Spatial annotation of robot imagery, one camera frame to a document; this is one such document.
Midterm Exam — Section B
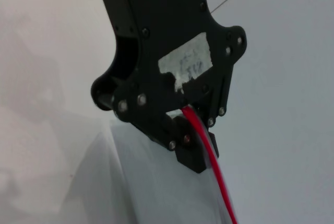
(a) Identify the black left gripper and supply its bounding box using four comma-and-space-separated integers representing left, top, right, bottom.
90, 0, 248, 127

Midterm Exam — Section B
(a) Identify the clear bag with red zip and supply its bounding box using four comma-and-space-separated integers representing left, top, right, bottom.
65, 105, 240, 224

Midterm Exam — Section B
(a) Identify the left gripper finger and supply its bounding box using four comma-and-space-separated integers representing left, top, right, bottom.
134, 110, 211, 174
205, 66, 233, 157

